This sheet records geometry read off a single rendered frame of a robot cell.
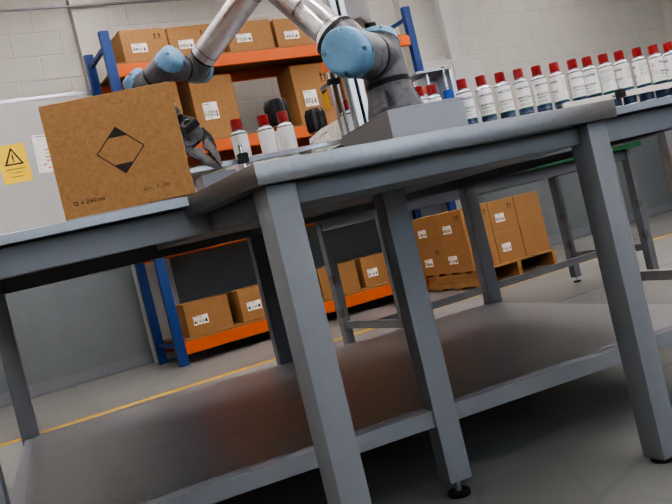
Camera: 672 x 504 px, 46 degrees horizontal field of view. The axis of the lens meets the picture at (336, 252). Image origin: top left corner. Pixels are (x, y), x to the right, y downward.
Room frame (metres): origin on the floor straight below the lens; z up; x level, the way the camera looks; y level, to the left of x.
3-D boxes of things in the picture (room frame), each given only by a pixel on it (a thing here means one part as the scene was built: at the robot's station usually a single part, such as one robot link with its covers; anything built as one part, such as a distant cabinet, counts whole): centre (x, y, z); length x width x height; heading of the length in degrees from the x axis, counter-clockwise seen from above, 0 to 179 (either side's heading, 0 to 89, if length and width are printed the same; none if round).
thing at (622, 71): (2.86, -1.16, 0.98); 0.05 x 0.05 x 0.20
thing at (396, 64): (2.04, -0.22, 1.10); 0.13 x 0.12 x 0.14; 149
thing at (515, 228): (6.86, -1.14, 0.32); 1.20 x 0.83 x 0.64; 27
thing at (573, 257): (4.51, -0.88, 0.40); 1.90 x 0.75 x 0.80; 119
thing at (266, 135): (2.41, 0.12, 0.98); 0.05 x 0.05 x 0.20
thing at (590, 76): (2.81, -1.03, 0.98); 0.05 x 0.05 x 0.20
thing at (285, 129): (2.43, 0.06, 0.98); 0.05 x 0.05 x 0.20
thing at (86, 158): (1.95, 0.46, 0.99); 0.30 x 0.24 x 0.27; 100
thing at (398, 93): (2.04, -0.23, 0.98); 0.15 x 0.15 x 0.10
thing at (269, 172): (1.95, -0.08, 0.81); 0.90 x 0.90 x 0.04; 29
